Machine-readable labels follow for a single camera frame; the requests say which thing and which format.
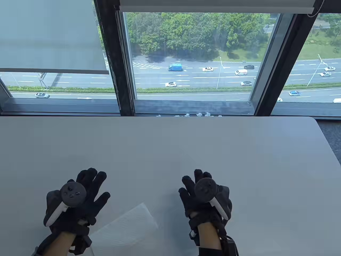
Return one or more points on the person's right hand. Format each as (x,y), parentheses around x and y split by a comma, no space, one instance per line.
(193,206)

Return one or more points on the person's left hand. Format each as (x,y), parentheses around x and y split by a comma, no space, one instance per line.
(85,210)

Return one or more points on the person's right middle finger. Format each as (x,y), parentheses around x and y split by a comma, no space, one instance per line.
(199,175)

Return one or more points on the person's left middle finger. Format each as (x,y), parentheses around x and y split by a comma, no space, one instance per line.
(91,176)

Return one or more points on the person's left thumb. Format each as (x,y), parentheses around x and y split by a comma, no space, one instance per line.
(102,200)

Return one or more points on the person's right thumb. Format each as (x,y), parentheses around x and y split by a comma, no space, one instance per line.
(183,198)

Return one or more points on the person's left little finger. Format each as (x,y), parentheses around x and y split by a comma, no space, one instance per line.
(53,198)

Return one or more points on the person's left forearm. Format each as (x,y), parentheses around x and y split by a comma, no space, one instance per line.
(57,242)

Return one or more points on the person's right forearm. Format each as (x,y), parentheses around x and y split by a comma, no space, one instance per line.
(209,236)

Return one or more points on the black white glove-mounted controller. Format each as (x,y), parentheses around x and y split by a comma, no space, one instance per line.
(72,194)
(204,190)

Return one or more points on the white paper napkin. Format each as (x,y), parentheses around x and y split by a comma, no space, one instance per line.
(125,229)

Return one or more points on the row of white crumpled bits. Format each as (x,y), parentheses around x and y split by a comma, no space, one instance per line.
(186,115)

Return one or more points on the blue box truck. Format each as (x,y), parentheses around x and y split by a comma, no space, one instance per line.
(175,67)

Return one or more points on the white van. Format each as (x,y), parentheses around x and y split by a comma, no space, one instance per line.
(241,72)

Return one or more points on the black car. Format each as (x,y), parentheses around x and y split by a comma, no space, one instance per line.
(249,66)

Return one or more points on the black window pillar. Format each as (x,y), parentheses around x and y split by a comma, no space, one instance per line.
(113,53)
(282,66)

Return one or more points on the large grey roller blind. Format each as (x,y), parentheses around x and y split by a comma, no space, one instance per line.
(48,34)

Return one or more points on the rolled-up grey roller blind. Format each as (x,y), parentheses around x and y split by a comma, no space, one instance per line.
(213,5)

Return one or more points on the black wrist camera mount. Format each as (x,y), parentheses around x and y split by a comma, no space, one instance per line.
(229,246)
(81,240)

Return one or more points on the grey metal window frame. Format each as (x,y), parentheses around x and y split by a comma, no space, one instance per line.
(191,106)

